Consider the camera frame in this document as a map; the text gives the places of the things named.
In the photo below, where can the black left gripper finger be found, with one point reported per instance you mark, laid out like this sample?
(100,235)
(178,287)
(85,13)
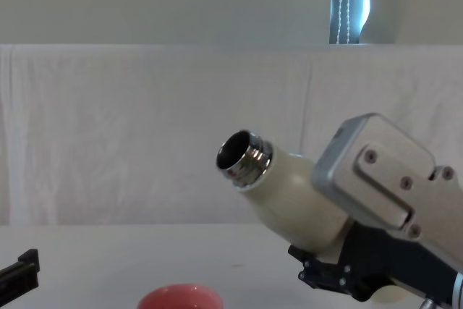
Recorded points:
(21,274)

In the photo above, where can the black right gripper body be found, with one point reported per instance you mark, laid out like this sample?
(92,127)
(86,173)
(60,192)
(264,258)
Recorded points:
(383,262)

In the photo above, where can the white table cloth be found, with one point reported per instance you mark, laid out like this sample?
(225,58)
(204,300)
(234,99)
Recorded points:
(144,258)

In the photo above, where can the white curtain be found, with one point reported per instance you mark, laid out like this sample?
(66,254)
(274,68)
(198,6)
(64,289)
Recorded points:
(416,1)
(162,1)

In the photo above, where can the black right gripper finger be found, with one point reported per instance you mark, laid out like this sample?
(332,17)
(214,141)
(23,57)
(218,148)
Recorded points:
(320,271)

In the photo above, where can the white draped cloth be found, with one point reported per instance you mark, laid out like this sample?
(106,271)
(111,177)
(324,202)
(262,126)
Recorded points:
(144,135)

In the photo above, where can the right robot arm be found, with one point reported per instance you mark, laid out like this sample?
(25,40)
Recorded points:
(380,178)

